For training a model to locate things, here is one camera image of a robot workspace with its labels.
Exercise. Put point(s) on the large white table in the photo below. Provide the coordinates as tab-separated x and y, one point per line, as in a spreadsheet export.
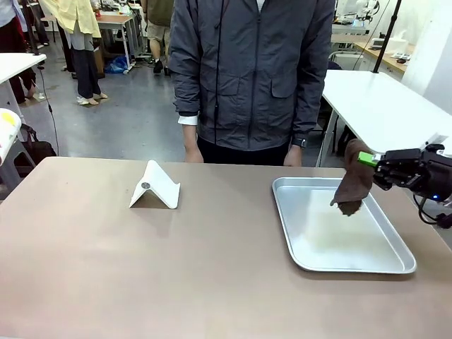
381	106

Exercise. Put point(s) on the person in khaki shorts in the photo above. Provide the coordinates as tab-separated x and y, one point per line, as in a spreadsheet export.
159	31

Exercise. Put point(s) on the silver metal tray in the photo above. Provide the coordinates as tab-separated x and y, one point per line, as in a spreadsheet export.
335	247

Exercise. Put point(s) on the small white table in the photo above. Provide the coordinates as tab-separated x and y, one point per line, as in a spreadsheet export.
16	65

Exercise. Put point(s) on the blue plastic bag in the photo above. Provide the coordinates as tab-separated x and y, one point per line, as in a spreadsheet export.
116	65

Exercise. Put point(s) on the person in grey jacket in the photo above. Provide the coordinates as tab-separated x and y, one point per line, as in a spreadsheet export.
252	70

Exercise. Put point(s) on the wood top table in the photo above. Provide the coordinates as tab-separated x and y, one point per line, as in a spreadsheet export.
116	21

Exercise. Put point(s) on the person's right hand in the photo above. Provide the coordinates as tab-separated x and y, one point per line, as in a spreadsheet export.
193	152

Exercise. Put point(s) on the black wrist watch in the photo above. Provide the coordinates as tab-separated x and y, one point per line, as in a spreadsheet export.
299	142

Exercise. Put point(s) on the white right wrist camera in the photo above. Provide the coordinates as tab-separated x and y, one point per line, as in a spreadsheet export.
436	141

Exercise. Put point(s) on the black bag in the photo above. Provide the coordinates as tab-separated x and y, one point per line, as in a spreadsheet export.
35	152

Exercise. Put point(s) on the wooden desk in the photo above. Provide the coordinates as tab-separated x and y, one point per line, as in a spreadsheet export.
383	56

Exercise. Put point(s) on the person's left forearm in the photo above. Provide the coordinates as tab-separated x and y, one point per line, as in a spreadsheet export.
307	113

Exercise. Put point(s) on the black tripod pole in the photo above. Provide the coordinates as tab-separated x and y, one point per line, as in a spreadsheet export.
386	35

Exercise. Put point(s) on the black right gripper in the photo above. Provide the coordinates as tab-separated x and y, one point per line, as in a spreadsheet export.
413	169

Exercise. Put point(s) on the person in red trousers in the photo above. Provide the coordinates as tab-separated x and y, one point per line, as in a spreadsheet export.
14	42

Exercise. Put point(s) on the white folded stand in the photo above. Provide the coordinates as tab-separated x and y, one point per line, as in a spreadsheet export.
157	183

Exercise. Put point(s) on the white plastic stool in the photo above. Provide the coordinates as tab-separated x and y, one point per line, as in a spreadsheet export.
7	134

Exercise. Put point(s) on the person's right forearm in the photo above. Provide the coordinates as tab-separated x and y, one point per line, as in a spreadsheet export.
187	106

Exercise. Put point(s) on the brown cloth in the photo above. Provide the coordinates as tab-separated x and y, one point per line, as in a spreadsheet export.
353	187

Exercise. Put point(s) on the person in yellow shirt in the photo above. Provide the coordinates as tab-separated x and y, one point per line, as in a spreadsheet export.
79	42

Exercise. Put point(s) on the person's left hand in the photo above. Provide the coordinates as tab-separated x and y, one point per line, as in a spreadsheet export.
293	158

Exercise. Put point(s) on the white box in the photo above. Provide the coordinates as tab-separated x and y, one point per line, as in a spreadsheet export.
402	43

